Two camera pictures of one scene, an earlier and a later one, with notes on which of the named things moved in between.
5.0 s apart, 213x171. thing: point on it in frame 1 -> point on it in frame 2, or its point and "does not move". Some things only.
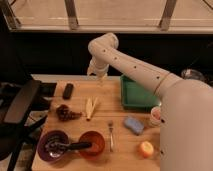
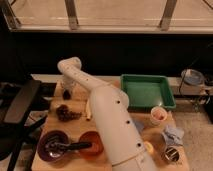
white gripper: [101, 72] -> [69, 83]
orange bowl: [97, 144] does not move
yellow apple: [146, 149] does not move
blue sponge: [136, 125] does not move
